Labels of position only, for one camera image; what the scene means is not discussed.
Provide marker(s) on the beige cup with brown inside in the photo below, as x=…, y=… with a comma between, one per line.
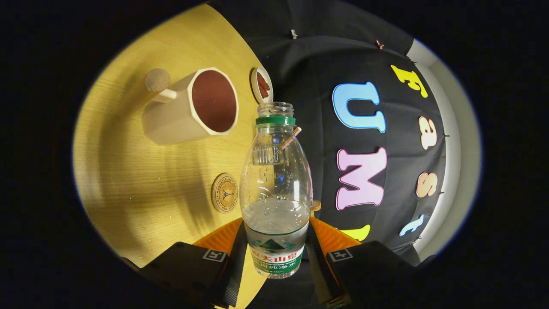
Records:
x=171, y=116

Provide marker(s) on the small white plate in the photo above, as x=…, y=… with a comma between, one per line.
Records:
x=254, y=86

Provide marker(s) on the brown food piece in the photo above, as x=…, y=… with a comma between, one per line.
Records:
x=263, y=86

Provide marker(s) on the white cloth clip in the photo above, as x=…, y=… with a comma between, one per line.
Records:
x=294, y=33

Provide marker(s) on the clear plastic juice bottle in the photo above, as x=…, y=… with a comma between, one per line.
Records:
x=276, y=184

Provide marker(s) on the wooden table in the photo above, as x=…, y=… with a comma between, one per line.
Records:
x=137, y=180

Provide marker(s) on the red checked straw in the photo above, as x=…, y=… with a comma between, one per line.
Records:
x=292, y=137

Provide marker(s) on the red cloth clip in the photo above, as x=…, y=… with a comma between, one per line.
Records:
x=379, y=44

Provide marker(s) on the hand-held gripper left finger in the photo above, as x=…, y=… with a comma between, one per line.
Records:
x=233, y=266

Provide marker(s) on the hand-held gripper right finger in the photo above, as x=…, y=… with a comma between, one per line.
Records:
x=317, y=266

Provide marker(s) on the round wooden coaster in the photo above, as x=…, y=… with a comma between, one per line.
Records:
x=224, y=193

